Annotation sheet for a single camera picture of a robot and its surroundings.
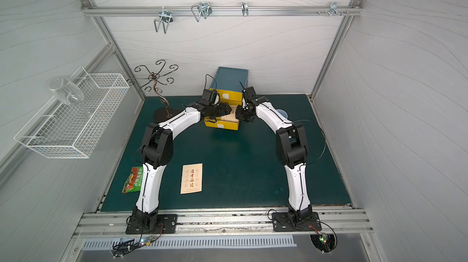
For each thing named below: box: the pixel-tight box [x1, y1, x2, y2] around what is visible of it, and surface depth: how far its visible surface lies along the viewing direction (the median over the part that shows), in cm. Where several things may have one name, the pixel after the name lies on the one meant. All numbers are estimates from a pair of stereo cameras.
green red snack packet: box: [121, 166, 144, 194], surface depth 84 cm
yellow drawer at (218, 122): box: [203, 116, 241, 131], surface depth 95 cm
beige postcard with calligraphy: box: [180, 163, 203, 195], surface depth 88 cm
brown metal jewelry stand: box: [126, 59, 179, 122], surface depth 90 cm
